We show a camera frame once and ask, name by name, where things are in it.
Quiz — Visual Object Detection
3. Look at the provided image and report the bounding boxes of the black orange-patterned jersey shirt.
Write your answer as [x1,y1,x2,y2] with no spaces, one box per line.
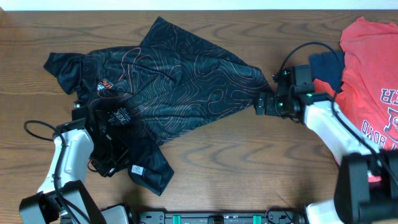
[44,18,270,195]

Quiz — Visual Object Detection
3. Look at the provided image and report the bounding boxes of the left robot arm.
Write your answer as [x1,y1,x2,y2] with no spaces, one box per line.
[19,102,133,224]

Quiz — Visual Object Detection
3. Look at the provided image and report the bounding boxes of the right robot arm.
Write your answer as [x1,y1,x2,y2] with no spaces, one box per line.
[254,75,397,223]

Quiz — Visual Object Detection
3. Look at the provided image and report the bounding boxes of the navy blue garment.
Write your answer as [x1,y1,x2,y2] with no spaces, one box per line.
[308,52,342,91]

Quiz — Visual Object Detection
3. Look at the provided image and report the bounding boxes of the red printed t-shirt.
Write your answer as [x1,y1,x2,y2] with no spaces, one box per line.
[312,16,398,183]

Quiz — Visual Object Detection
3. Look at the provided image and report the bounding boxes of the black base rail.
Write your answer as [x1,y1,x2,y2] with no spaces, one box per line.
[102,203,307,224]

